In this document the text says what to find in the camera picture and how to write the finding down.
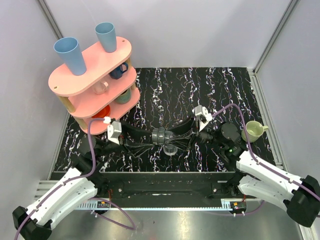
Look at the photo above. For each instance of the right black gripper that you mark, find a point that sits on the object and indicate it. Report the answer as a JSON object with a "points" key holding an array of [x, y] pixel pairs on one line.
{"points": [[183, 143]]}

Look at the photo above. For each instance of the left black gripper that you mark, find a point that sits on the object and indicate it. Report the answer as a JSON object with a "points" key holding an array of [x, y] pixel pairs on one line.
{"points": [[124, 136]]}

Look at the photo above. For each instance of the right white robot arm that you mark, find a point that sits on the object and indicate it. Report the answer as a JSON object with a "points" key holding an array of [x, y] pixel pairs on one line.
{"points": [[298, 196]]}

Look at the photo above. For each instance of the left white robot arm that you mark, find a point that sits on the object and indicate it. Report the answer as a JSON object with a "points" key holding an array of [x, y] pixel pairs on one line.
{"points": [[80, 183]]}

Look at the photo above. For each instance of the black marble patterned mat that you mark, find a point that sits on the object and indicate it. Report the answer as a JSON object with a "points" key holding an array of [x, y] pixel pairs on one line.
{"points": [[167, 97]]}

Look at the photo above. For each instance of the orange plastic bowl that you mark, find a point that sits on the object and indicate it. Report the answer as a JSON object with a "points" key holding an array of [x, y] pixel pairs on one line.
{"points": [[105, 112]]}

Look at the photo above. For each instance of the teal speckled ceramic cup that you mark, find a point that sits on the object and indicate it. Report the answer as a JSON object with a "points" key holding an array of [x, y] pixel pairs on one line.
{"points": [[124, 98]]}

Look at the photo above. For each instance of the pink three-tier wooden shelf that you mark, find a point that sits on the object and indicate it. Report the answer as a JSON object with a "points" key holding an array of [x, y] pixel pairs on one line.
{"points": [[76, 92]]}

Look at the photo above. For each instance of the pink ceramic mug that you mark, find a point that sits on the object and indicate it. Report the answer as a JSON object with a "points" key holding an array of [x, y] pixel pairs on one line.
{"points": [[100, 87]]}

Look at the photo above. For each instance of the dark blue ceramic mug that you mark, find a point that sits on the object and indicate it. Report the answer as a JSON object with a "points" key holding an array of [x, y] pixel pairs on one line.
{"points": [[118, 72]]}

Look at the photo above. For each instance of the light green ceramic mug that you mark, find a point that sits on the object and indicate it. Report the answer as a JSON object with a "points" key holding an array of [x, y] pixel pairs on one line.
{"points": [[253, 131]]}

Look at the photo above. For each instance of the small blue plastic cup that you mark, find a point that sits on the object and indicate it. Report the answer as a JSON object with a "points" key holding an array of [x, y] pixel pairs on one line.
{"points": [[106, 34]]}

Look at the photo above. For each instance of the large blue plastic cup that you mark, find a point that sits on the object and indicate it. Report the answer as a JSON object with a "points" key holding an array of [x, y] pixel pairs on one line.
{"points": [[69, 51]]}

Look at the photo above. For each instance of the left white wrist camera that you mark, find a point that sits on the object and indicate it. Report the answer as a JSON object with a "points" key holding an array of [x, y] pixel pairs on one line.
{"points": [[114, 129]]}

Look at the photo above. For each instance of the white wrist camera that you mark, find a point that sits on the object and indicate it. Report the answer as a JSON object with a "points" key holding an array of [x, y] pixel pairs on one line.
{"points": [[114, 129], [203, 117]]}

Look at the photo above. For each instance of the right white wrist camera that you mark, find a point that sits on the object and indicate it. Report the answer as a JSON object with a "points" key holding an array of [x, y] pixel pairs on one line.
{"points": [[203, 117]]}

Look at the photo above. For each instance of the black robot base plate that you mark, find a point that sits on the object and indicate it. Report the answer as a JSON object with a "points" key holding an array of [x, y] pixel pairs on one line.
{"points": [[170, 189]]}

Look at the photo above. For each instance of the white slotted cable duct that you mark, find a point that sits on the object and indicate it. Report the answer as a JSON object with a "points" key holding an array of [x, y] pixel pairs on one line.
{"points": [[94, 206]]}

